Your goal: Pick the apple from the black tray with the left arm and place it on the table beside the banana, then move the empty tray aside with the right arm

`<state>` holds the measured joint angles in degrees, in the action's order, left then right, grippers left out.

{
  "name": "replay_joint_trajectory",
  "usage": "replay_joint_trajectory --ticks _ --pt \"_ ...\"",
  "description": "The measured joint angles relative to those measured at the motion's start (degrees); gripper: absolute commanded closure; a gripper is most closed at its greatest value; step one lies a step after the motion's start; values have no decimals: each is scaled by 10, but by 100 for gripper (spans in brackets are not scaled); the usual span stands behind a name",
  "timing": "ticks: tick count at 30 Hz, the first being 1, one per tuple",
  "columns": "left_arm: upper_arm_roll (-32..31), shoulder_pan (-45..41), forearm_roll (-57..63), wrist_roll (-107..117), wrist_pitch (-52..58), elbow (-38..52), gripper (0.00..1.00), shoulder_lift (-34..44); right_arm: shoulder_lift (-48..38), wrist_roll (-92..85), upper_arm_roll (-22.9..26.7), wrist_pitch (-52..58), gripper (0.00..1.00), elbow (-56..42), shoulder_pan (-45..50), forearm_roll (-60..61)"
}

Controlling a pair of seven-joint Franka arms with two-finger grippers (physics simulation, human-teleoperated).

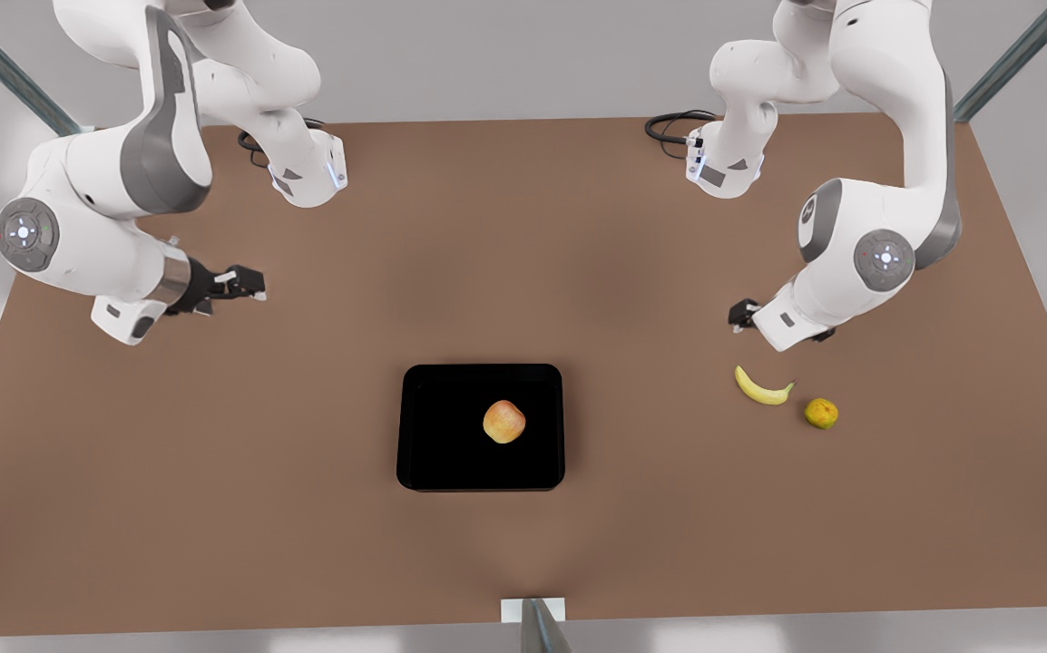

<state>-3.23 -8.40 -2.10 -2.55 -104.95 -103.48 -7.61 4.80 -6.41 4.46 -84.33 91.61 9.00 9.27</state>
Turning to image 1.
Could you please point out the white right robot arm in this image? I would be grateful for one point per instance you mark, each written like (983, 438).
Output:
(88, 195)

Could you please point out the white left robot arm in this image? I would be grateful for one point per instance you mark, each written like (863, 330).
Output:
(886, 181)

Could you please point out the yellow banana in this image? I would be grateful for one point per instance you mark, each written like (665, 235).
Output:
(759, 389)

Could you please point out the small yellow green orange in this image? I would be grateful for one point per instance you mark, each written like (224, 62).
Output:
(821, 414)

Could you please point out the red yellow apple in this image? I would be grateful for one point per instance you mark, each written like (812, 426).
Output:
(503, 422)

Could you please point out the black square tray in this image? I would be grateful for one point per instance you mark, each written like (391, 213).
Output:
(451, 426)

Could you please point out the silver frame post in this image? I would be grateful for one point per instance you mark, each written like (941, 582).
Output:
(542, 628)
(11, 63)
(1018, 59)

